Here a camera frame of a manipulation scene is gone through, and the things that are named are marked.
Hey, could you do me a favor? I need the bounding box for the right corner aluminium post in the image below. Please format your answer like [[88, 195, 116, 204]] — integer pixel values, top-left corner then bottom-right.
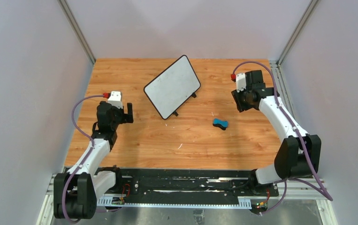
[[276, 0, 320, 67]]

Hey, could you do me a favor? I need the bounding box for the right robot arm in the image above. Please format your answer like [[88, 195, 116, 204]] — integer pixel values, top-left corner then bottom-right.
[[231, 70, 322, 189]]

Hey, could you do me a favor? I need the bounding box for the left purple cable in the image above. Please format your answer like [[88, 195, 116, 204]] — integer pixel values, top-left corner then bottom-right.
[[61, 91, 124, 224]]

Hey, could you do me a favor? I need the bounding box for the black framed whiteboard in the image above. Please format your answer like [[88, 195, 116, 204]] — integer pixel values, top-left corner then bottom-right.
[[144, 55, 201, 120]]

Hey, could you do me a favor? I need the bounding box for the right side aluminium rail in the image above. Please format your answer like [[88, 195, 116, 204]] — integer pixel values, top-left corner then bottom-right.
[[268, 60, 308, 129]]

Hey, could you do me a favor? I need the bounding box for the blue and black eraser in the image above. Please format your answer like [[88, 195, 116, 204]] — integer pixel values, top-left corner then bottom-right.
[[213, 118, 229, 130]]

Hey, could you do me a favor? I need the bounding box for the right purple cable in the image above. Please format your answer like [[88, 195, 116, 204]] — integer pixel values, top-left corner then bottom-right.
[[230, 60, 334, 216]]

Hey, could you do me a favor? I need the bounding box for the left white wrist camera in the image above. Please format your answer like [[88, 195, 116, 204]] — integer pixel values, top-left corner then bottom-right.
[[107, 91, 123, 109]]

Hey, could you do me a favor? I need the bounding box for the left corner aluminium post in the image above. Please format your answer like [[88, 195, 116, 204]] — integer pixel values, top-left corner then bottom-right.
[[57, 0, 96, 65]]

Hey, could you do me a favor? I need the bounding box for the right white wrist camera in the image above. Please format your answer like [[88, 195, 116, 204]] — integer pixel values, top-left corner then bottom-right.
[[235, 73, 247, 93]]

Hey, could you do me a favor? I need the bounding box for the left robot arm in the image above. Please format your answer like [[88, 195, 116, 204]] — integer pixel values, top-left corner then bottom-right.
[[53, 101, 134, 224]]

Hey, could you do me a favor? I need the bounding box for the aluminium frame rail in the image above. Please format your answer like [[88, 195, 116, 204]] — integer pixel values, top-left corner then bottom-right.
[[36, 173, 338, 225]]

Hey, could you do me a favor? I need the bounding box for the metal whiteboard stand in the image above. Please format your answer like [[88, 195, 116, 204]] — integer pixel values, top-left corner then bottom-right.
[[171, 92, 197, 117]]

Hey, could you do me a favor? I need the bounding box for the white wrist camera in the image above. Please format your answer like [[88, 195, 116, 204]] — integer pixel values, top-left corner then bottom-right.
[[107, 91, 123, 109], [235, 73, 247, 93]]

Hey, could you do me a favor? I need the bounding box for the purple cable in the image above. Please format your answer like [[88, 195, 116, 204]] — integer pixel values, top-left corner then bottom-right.
[[61, 91, 124, 224], [230, 60, 334, 216]]

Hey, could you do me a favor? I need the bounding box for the corner aluminium post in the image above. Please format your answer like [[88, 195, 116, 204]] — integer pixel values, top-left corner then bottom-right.
[[57, 0, 96, 65], [276, 0, 320, 67]]

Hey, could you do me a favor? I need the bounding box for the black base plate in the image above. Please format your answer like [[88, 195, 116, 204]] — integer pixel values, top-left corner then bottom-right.
[[93, 168, 313, 206]]

